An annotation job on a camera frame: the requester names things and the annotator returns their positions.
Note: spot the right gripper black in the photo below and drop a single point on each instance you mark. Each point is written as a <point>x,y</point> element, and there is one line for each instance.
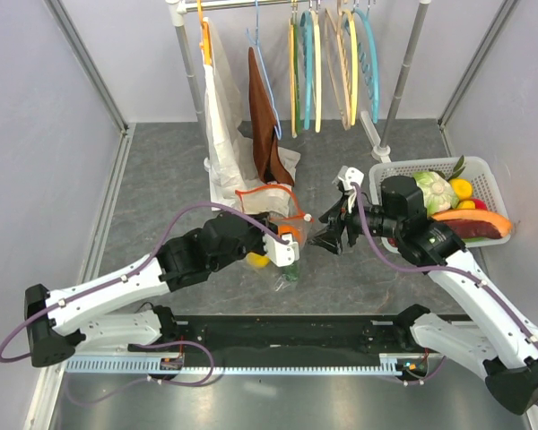
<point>331,239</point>

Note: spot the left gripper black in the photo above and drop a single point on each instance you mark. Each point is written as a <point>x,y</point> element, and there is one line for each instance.
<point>260,233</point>

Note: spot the yellow lemon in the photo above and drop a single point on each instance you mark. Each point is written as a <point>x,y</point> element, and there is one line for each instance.
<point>257,261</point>

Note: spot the orange fruit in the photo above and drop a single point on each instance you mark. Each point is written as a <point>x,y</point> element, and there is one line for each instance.
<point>297,233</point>

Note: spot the clear zip top bag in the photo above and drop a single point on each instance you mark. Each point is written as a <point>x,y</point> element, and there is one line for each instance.
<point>281,207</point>

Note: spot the green cucumber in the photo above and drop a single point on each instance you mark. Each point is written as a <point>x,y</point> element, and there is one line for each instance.
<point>290,275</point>

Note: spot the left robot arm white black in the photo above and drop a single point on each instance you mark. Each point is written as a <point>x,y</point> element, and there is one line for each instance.
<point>57,317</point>

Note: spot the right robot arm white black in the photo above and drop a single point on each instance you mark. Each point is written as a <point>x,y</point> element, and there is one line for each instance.
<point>505,352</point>

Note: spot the white plastic food basket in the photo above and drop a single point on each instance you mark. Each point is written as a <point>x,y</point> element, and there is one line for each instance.
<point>474,170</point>

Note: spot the brown cloth on hanger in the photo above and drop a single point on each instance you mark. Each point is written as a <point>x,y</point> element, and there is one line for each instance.
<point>265,141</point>

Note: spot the white cloth on hanger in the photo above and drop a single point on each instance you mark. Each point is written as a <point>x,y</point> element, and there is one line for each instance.
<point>231,165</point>

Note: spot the green hanger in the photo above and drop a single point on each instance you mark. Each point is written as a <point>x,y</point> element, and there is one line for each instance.
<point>296,79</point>

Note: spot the cauliflower with green leaves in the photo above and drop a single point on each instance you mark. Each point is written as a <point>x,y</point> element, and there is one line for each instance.
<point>438,193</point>

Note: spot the small yellow fruit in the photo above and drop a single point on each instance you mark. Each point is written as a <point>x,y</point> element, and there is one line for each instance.
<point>462,188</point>

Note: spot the red pepper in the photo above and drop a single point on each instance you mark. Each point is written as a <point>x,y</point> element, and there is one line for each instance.
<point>477,204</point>

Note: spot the papaya slice orange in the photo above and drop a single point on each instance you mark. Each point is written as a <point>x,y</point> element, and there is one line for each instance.
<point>474,223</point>

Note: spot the cream wooden hanger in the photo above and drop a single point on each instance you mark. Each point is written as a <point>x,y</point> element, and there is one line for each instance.
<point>317,70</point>

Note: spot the orange hanger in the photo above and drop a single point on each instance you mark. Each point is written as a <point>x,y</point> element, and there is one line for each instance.
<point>205,43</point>

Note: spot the yellow slotted hanger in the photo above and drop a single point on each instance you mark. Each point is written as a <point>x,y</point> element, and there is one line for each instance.
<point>347,45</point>

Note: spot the teal plastic hanger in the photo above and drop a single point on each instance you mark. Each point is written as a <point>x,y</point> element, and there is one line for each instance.
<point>306,67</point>

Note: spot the yellow wooden hanger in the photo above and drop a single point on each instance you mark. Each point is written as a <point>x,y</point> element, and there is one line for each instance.
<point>292,74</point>

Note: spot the grey clothes rack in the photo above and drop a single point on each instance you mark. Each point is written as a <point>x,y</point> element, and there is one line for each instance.
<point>380,148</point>

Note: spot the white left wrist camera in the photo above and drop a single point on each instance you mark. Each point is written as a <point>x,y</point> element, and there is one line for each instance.
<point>281,253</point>

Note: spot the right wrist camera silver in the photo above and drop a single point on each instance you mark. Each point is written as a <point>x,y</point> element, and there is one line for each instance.
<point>346,177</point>

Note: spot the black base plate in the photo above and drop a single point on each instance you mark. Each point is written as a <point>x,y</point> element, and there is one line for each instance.
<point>359,333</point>

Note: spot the light blue wire hanger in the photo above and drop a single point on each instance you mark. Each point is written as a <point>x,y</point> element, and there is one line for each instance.
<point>254,41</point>

